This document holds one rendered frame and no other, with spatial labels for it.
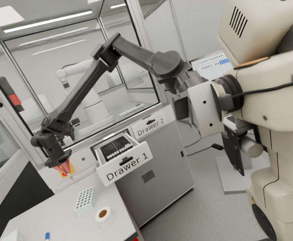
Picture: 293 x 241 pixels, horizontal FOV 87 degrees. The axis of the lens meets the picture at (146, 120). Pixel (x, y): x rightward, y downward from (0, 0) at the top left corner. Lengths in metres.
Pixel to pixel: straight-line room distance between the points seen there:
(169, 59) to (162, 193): 1.27
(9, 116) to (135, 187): 0.96
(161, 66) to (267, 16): 0.22
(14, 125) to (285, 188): 1.19
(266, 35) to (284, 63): 0.07
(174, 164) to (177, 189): 0.27
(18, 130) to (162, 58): 0.91
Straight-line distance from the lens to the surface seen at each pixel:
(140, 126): 1.16
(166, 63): 0.43
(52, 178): 1.21
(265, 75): 0.32
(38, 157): 1.16
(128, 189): 1.35
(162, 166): 1.40
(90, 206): 0.89
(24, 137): 1.13
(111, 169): 0.84
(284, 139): 0.44
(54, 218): 1.05
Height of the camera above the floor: 1.30
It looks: 19 degrees down
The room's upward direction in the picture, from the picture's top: 21 degrees counter-clockwise
